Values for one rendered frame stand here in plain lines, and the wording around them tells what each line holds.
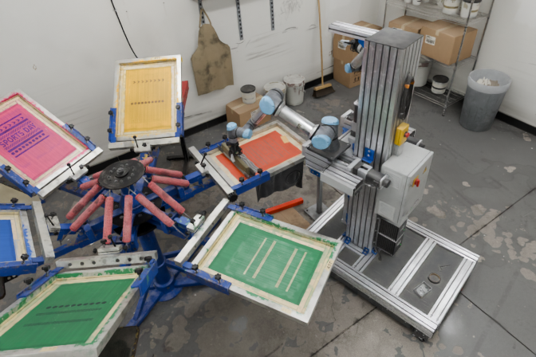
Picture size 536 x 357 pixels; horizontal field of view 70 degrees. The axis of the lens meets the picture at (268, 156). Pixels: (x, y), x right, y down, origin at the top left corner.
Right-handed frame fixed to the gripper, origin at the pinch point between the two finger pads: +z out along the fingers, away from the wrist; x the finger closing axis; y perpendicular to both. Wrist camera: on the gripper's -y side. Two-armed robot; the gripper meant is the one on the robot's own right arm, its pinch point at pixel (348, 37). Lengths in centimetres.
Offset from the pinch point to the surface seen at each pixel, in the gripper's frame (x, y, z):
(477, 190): 102, 183, -69
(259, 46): -24, 74, 195
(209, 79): -103, 82, 171
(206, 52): -95, 49, 174
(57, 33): -231, -32, 147
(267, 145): -93, 60, -19
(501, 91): 195, 136, 5
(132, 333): -218, 44, -144
